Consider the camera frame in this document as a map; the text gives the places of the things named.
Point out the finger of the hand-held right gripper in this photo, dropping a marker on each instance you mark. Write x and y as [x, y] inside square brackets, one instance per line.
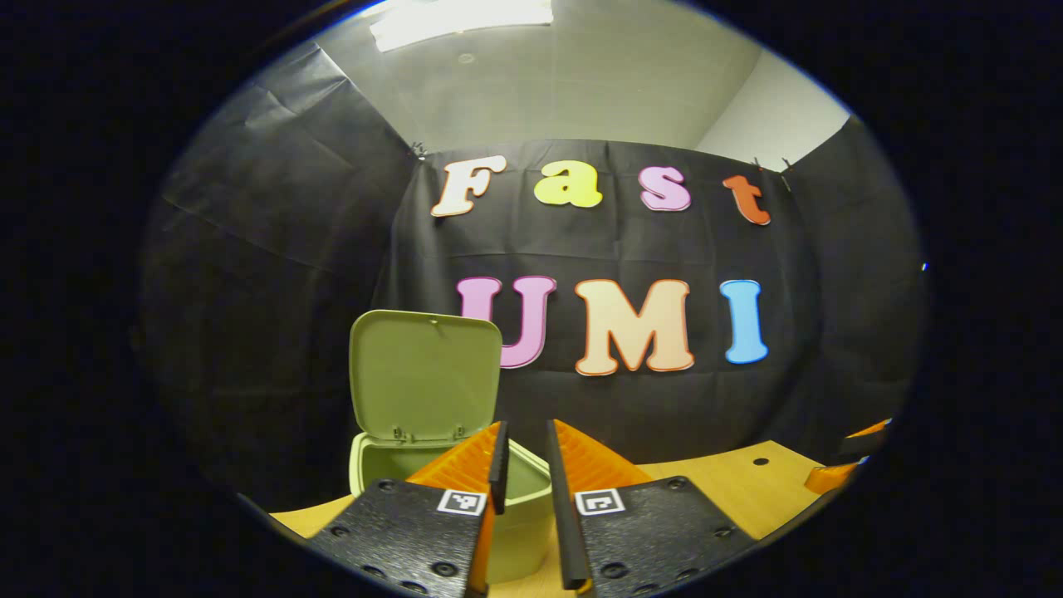
[830, 477]
[864, 438]

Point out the green desktop garbage bin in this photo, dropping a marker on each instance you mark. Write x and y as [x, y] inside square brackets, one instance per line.
[423, 374]

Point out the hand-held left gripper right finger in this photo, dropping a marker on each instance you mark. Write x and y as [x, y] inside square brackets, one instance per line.
[565, 531]

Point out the ceiling light panel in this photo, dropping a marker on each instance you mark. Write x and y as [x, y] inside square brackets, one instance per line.
[461, 21]

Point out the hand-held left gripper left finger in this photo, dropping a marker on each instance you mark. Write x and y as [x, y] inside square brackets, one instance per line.
[498, 473]

